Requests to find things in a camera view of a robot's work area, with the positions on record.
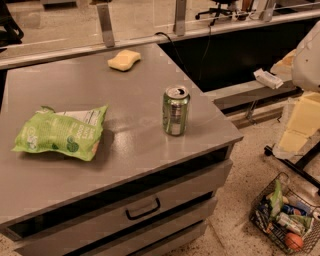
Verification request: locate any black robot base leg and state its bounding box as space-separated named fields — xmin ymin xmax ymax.
xmin=277 ymin=142 xmax=320 ymax=196

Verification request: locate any white bottle in basket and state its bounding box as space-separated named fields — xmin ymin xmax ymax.
xmin=276 ymin=212 xmax=305 ymax=236

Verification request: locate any yellow sponge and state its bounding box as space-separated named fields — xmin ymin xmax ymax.
xmin=107 ymin=50 xmax=141 ymax=71

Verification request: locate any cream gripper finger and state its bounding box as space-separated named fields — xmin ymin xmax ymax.
xmin=270 ymin=50 xmax=296 ymax=80
xmin=279 ymin=93 xmax=320 ymax=153

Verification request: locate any white wipes packet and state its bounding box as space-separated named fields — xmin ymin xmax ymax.
xmin=254 ymin=69 xmax=283 ymax=89

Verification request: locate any orange ball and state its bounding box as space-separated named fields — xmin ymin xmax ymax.
xmin=285 ymin=233 xmax=303 ymax=251

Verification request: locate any black chair at left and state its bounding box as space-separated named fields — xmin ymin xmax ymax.
xmin=0 ymin=0 xmax=24 ymax=47

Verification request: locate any black drawer handle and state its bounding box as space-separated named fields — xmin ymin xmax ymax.
xmin=125 ymin=197 xmax=161 ymax=221

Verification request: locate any green soda can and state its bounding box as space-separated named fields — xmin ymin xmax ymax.
xmin=162 ymin=85 xmax=190 ymax=136

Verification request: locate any grey drawer cabinet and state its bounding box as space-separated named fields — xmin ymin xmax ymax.
xmin=0 ymin=144 xmax=234 ymax=256

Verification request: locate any metal bracket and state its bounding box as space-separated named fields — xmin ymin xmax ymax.
xmin=173 ymin=0 xmax=187 ymax=36
xmin=96 ymin=3 xmax=115 ymax=48

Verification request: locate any black office chair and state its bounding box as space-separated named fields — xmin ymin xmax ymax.
xmin=195 ymin=0 xmax=238 ymax=20

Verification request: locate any wire basket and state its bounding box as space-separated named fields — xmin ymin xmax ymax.
xmin=249 ymin=173 xmax=320 ymax=256

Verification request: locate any metal bracket left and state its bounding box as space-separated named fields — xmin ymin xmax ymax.
xmin=96 ymin=3 xmax=115 ymax=48

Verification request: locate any green snack bag in basket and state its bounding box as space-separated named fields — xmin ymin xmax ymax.
xmin=270 ymin=179 xmax=283 ymax=219

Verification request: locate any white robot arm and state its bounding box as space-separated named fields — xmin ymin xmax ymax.
xmin=271 ymin=21 xmax=320 ymax=159

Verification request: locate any metal bracket middle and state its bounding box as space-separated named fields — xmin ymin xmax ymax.
xmin=173 ymin=0 xmax=187 ymax=36

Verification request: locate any black cable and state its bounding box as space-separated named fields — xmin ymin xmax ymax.
xmin=154 ymin=24 xmax=213 ymax=81

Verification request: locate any green rice chip bag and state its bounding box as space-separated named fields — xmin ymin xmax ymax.
xmin=13 ymin=105 xmax=108 ymax=161

